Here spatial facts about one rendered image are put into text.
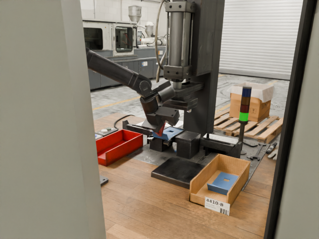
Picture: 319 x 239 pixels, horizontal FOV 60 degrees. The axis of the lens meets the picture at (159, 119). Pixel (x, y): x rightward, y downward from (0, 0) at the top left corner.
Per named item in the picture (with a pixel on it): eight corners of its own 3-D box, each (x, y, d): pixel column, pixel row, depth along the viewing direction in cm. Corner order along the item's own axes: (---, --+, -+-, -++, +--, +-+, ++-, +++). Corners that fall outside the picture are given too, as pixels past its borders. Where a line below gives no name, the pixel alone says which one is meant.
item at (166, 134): (151, 137, 114) (151, 130, 113) (169, 127, 127) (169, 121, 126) (166, 141, 111) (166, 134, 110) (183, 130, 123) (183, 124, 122)
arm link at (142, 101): (156, 100, 106) (152, 86, 101) (164, 107, 102) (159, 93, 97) (141, 109, 105) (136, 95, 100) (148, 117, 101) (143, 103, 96)
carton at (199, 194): (188, 204, 86) (190, 181, 84) (216, 171, 107) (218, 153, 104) (229, 218, 80) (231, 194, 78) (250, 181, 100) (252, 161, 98)
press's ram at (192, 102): (147, 111, 119) (148, 39, 110) (175, 100, 140) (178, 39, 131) (185, 118, 110) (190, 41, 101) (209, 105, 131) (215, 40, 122)
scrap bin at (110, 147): (84, 159, 112) (83, 145, 111) (122, 140, 133) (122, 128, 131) (106, 167, 107) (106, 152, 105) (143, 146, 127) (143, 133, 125)
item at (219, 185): (206, 191, 91) (206, 183, 90) (220, 172, 103) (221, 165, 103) (227, 197, 87) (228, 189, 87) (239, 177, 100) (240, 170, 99)
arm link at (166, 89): (168, 93, 108) (157, 65, 103) (178, 98, 100) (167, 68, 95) (143, 107, 105) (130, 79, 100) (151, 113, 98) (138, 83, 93)
